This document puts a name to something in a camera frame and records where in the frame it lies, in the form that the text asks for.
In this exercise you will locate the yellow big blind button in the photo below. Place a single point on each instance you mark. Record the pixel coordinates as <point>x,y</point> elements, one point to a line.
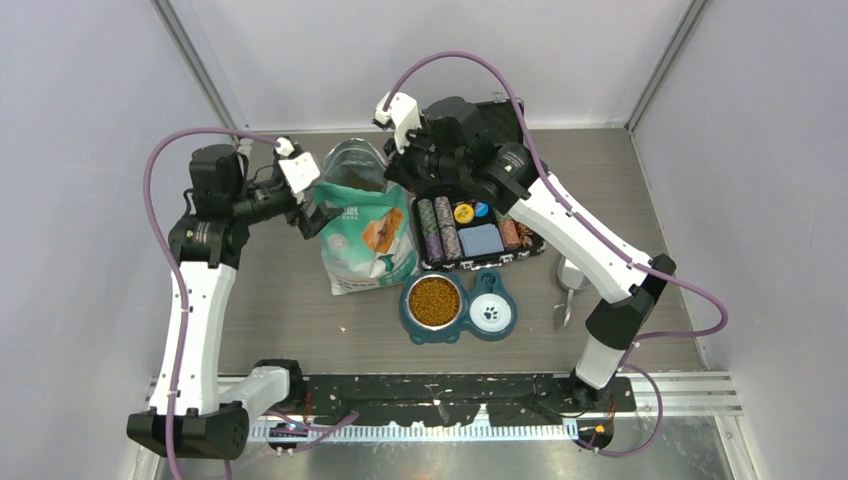
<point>463,213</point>

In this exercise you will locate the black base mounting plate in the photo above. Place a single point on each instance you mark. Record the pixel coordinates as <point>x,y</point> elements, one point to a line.
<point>445,400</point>

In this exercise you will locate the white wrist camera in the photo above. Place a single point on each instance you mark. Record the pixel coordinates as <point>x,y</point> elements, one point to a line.
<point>400,113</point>
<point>298,166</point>

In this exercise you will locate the blue card deck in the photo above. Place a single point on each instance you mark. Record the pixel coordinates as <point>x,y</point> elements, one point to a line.
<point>480,240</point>

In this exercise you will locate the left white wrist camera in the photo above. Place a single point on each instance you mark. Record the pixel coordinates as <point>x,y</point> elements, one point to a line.
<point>298,166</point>

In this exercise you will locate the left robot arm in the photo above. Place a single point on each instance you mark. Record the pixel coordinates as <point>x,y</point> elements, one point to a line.
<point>188,416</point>

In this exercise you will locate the black poker chip case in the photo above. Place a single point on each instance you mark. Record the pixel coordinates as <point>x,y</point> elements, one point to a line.
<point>436,235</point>

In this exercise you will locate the teal double pet bowl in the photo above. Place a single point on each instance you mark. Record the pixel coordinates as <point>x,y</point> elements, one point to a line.
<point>487,310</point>

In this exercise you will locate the blue small blind button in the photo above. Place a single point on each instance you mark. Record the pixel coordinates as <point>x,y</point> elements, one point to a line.
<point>481,210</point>

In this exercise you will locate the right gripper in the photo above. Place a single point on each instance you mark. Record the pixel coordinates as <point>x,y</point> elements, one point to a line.
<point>398,164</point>

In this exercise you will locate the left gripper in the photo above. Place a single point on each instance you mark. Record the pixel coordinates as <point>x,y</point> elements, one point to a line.
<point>310,224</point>

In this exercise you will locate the green pet food bag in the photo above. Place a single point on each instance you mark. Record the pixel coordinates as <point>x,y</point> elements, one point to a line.
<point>369,245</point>

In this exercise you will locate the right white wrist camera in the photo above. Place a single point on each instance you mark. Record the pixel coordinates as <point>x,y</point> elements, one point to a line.
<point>400,113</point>

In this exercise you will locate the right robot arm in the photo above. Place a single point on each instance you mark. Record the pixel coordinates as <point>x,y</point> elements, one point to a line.
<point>533,195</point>

